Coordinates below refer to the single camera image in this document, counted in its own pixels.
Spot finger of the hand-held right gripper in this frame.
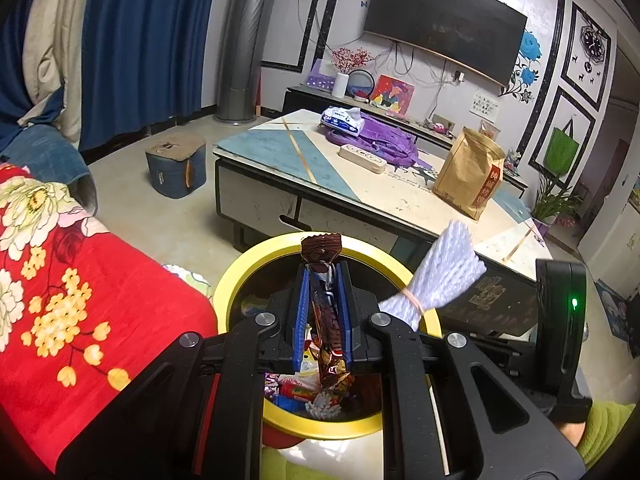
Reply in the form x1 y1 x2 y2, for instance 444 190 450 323
469 334 540 378

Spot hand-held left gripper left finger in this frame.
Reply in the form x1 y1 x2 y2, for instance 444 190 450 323
55 265 313 480

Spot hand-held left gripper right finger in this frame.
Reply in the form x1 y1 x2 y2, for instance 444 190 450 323
337 264 586 480

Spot brown chocolate bar wrapper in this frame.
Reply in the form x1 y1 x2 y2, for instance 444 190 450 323
300 232 353 403

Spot yellow rimmed trash bin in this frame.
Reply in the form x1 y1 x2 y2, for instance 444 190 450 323
212 234 443 466

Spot white knitted cloth bundle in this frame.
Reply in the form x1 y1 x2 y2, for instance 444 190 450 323
302 220 488 418

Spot person's right forearm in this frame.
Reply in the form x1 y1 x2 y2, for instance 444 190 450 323
557 400 638 471

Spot blue cartoon picture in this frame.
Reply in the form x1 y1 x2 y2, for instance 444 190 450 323
594 280 628 323

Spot green potted plant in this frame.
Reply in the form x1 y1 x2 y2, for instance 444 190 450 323
530 170 586 236

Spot green fleece jacket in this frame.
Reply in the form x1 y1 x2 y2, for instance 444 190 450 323
260 447 351 480

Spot white power strip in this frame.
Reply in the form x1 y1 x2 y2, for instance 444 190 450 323
338 143 387 173

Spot red floral blanket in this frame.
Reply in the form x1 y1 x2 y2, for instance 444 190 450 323
0 162 221 476

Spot coffee table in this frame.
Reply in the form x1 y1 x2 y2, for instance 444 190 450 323
212 108 557 341

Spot green tote bag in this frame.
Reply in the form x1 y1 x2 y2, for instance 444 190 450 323
542 115 581 177

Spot brown paper bag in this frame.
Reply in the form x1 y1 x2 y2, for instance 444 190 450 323
432 126 507 221

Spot purple backpack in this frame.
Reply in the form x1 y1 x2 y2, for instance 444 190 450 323
326 112 433 171

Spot blue storage stool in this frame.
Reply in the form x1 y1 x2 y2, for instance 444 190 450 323
145 132 207 201

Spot blue white tissue pack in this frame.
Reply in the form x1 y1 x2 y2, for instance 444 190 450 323
320 106 363 137

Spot round sand art ornament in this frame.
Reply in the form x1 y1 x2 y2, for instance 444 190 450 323
347 70 376 102

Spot colourful painting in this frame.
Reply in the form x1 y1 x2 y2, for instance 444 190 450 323
372 75 415 113

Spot white vase pink flowers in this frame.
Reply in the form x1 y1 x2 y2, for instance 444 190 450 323
331 47 373 99

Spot white paper note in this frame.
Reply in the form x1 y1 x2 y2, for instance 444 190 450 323
470 91 501 122

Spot silver tower air conditioner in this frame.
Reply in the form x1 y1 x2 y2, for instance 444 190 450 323
214 0 275 125

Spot beige curtain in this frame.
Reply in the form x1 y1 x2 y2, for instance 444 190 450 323
22 0 96 143

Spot hanging television cables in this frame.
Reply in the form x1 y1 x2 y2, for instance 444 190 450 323
385 42 461 91

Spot black wall clock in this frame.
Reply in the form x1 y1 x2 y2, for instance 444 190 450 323
580 27 608 61

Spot black wall television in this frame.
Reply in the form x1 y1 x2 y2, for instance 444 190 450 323
362 0 528 87

